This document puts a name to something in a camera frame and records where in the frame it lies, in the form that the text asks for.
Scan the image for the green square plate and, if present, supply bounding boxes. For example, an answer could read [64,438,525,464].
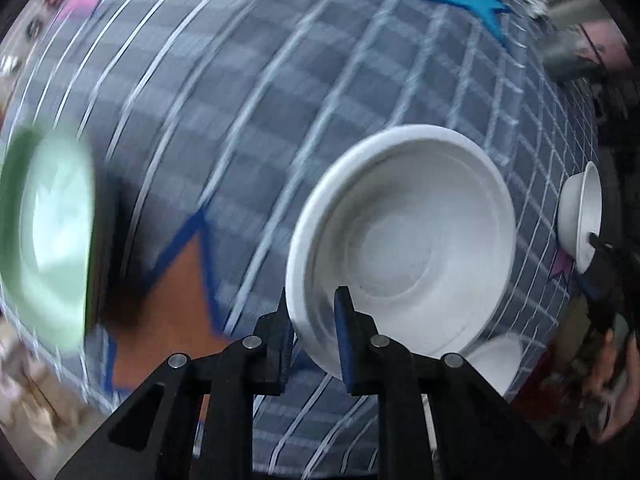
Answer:
[1,128,96,353]

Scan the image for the grey checked tablecloth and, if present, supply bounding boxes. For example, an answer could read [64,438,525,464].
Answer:
[0,0,601,476]

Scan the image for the white paper bowl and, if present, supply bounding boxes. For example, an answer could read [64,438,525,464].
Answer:
[285,125,516,377]
[465,333,523,396]
[556,160,603,274]

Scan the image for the person's right hand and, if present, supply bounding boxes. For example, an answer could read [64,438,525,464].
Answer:
[582,328,639,443]

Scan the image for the grey metal cup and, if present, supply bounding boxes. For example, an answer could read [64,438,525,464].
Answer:
[539,26,601,82]

